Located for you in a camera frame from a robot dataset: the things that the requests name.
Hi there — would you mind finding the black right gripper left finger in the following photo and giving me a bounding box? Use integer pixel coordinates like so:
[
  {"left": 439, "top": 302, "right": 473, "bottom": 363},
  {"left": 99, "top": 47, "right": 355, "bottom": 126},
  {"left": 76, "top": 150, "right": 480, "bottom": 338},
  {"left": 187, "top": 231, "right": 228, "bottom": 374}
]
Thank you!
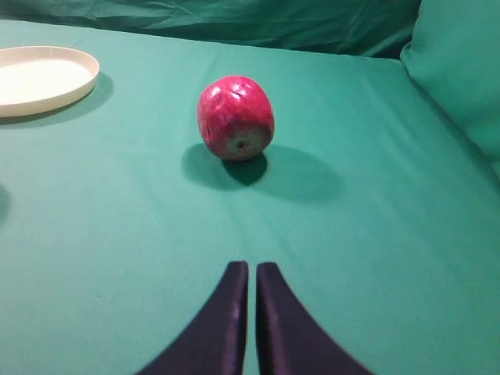
[{"left": 139, "top": 261, "right": 248, "bottom": 375}]

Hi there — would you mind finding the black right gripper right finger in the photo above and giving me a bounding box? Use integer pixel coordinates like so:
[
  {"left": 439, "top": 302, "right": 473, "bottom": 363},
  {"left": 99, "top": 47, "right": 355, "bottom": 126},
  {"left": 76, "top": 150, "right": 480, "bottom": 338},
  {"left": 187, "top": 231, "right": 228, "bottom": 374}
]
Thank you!
[{"left": 255, "top": 262, "right": 371, "bottom": 375}]

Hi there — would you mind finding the red apple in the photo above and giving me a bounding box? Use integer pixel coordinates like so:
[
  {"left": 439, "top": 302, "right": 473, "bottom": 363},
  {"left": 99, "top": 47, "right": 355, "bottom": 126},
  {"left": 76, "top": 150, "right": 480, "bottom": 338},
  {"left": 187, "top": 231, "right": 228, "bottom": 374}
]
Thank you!
[{"left": 197, "top": 75, "right": 275, "bottom": 162}]

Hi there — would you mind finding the pale yellow plate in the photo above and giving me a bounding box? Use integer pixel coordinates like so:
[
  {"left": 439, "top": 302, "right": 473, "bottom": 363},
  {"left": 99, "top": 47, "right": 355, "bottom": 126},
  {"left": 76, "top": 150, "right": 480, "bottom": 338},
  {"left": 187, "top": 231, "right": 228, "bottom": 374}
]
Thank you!
[{"left": 1, "top": 46, "right": 100, "bottom": 118}]

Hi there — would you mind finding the green cloth backdrop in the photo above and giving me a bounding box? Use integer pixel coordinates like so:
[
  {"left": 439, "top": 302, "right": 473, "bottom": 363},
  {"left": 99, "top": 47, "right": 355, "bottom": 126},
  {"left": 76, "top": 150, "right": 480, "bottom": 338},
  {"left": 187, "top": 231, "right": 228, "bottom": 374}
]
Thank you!
[{"left": 1, "top": 1, "right": 499, "bottom": 166}]

